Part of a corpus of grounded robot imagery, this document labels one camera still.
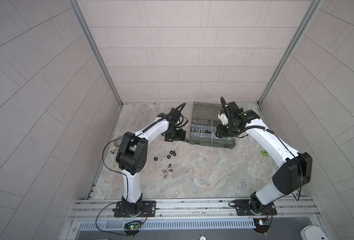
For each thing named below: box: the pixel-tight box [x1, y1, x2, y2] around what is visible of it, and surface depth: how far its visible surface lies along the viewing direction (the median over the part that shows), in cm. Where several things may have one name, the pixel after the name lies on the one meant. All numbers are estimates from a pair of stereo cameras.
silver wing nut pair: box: [162, 163, 173, 179], surface depth 84 cm
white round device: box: [300, 225, 328, 240], surface depth 64 cm
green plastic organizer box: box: [189, 101, 236, 149], surface depth 100 cm
